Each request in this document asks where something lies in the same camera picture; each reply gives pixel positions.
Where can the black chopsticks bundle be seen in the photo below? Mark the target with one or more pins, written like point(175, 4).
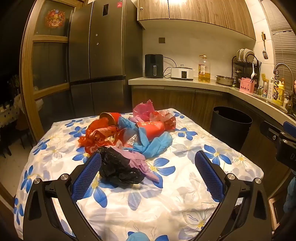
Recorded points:
point(259, 65)

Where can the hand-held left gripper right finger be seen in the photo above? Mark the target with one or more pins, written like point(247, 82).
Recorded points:
point(209, 176)

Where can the small white plate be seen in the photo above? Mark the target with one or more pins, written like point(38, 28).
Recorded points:
point(239, 55)

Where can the black dish rack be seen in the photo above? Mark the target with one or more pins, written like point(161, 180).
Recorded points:
point(238, 69)

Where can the beer can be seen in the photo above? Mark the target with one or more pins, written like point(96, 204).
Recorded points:
point(265, 90)

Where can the white bottle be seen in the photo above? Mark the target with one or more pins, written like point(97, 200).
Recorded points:
point(270, 89)

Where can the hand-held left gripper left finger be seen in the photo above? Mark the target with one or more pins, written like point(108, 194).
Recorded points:
point(85, 178)

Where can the black air fryer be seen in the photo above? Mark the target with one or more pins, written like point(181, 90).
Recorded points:
point(153, 66)

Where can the steel pot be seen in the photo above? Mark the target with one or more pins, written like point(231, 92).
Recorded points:
point(224, 80)

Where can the black trash bin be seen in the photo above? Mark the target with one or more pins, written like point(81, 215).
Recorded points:
point(229, 129)

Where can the hanging slotted spatula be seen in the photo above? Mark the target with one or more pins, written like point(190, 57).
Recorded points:
point(265, 54)

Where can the white spoon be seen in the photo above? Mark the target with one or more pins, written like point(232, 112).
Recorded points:
point(253, 71)

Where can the yellow detergent bottle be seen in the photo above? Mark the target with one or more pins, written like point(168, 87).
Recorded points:
point(279, 92)

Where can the window blinds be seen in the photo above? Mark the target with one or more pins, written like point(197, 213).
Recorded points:
point(282, 46)

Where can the dark wall socket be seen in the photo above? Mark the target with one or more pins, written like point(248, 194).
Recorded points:
point(161, 40)

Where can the kitchen counter with cabinets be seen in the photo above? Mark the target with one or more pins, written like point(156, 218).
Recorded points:
point(161, 97)

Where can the yellow dish brush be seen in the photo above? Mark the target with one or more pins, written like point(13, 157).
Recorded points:
point(263, 77)

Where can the white electric cooker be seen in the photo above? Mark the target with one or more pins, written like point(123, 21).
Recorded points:
point(181, 73)

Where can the wooden wall cabinets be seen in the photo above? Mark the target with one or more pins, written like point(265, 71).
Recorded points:
point(196, 14)

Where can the person's left hand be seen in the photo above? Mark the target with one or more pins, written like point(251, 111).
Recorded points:
point(141, 236)

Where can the red clear plastic wrapper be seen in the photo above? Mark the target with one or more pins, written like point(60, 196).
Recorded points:
point(167, 120)

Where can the dark grey refrigerator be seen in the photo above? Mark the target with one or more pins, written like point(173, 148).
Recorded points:
point(99, 58)

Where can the red snack packet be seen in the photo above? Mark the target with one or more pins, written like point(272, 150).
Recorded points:
point(152, 129)

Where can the person's right hand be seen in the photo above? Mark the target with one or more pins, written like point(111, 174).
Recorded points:
point(291, 197)

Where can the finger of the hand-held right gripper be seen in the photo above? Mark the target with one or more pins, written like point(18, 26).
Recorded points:
point(290, 127)
point(269, 132)

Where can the pink plastic bag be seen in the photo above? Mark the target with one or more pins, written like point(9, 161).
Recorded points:
point(143, 111)

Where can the cooking oil bottle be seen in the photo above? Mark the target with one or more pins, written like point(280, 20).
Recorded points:
point(204, 69)

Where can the pink utensil holder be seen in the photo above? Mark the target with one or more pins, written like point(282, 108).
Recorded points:
point(247, 86)

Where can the wooden glass door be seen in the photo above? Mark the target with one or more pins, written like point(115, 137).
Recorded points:
point(46, 58)

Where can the blue glove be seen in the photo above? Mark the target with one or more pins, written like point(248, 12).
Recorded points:
point(127, 122)
point(157, 143)

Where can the purple plastic bag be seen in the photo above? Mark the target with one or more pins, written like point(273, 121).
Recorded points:
point(136, 160)

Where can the large white plate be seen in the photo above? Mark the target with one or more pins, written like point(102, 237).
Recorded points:
point(249, 53)

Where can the black plastic bag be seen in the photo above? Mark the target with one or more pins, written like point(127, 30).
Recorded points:
point(115, 169)

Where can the spotted cloth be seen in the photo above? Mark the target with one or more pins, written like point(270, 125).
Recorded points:
point(8, 115)

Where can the blue floral cloth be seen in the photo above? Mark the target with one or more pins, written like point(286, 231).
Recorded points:
point(161, 204)

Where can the steel faucet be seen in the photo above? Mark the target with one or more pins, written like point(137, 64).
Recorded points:
point(283, 65)

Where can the crumpled red plastic wrapper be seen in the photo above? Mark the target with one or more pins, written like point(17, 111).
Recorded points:
point(99, 136)

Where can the colourful round door sticker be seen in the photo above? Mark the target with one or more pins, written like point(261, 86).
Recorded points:
point(55, 18)

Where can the red noodle cup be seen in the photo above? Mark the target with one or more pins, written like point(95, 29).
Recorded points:
point(114, 118)

